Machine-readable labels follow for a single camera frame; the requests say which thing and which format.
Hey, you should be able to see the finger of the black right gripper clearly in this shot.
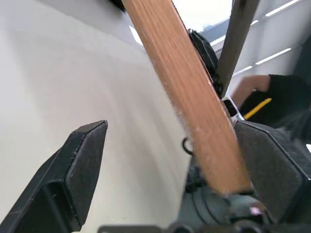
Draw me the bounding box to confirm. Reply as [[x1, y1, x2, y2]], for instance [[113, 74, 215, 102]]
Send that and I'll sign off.
[[188, 28, 223, 96]]

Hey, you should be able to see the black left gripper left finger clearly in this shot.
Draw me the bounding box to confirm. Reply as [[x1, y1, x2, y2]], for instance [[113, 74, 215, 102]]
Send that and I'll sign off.
[[0, 119, 108, 233]]

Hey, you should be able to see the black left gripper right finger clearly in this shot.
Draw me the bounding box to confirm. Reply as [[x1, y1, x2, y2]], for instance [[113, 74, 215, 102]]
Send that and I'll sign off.
[[233, 120, 311, 233]]

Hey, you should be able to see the wooden plank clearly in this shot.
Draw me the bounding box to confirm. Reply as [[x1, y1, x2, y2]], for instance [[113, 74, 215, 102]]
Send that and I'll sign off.
[[122, 0, 252, 196]]

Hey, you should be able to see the white ceiling light strip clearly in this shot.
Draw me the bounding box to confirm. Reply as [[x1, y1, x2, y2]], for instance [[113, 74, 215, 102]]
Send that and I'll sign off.
[[255, 48, 292, 66], [232, 65, 254, 76], [264, 0, 302, 17]]

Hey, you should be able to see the dark ribbed robot body part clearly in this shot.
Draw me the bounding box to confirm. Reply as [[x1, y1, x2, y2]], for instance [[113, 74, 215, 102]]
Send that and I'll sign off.
[[181, 157, 270, 228]]

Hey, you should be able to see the person in black shirt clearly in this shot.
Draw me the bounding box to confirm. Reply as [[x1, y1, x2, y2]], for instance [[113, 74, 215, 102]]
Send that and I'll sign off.
[[239, 74, 311, 141]]

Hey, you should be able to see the grey metal post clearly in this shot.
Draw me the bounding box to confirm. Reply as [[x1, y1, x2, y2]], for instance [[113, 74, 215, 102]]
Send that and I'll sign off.
[[217, 0, 259, 94]]

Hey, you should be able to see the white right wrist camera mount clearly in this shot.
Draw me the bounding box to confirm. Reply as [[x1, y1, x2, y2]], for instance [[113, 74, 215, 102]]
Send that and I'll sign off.
[[221, 96, 244, 123]]

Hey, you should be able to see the yellow strap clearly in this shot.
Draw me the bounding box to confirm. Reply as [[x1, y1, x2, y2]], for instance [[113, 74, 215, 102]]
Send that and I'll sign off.
[[243, 98, 272, 120]]

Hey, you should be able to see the black cable loop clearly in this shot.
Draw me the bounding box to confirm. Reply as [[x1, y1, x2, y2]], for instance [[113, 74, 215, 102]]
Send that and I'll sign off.
[[181, 136, 195, 156]]

